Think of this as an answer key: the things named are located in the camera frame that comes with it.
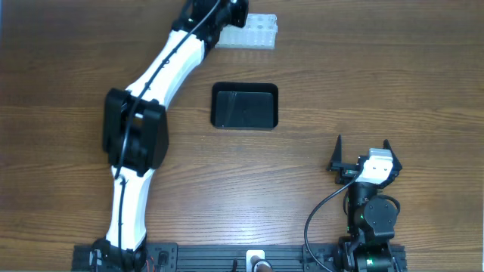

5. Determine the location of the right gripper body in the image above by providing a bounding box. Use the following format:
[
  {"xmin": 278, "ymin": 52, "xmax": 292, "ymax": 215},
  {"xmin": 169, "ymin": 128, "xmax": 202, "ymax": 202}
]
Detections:
[{"xmin": 327, "ymin": 160, "xmax": 403, "ymax": 190}]

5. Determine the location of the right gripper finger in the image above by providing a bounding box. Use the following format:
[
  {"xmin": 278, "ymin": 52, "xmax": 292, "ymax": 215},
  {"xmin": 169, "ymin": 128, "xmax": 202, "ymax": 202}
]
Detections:
[
  {"xmin": 330, "ymin": 134, "xmax": 343, "ymax": 164},
  {"xmin": 382, "ymin": 138, "xmax": 403, "ymax": 167}
]

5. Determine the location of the white test tube rack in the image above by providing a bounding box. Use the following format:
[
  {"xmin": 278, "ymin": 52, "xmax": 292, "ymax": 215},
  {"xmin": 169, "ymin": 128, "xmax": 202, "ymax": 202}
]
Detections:
[{"xmin": 214, "ymin": 13, "xmax": 279, "ymax": 51}]

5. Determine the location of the black cable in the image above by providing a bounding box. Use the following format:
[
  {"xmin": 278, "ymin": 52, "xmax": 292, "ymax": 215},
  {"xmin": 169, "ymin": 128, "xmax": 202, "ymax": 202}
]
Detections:
[
  {"xmin": 303, "ymin": 172, "xmax": 360, "ymax": 272},
  {"xmin": 113, "ymin": 0, "xmax": 224, "ymax": 181}
]

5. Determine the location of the black tray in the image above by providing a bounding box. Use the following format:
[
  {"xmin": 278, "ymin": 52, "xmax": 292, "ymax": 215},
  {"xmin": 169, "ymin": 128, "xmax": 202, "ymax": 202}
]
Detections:
[{"xmin": 210, "ymin": 81, "xmax": 280, "ymax": 131}]

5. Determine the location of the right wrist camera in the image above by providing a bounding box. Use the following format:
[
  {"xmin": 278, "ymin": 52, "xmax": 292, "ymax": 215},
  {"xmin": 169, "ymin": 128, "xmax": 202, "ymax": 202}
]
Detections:
[{"xmin": 355, "ymin": 147, "xmax": 394, "ymax": 185}]

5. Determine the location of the mounting rail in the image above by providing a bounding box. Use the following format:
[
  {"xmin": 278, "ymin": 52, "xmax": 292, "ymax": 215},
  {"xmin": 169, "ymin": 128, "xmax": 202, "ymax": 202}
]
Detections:
[{"xmin": 71, "ymin": 241, "xmax": 408, "ymax": 272}]

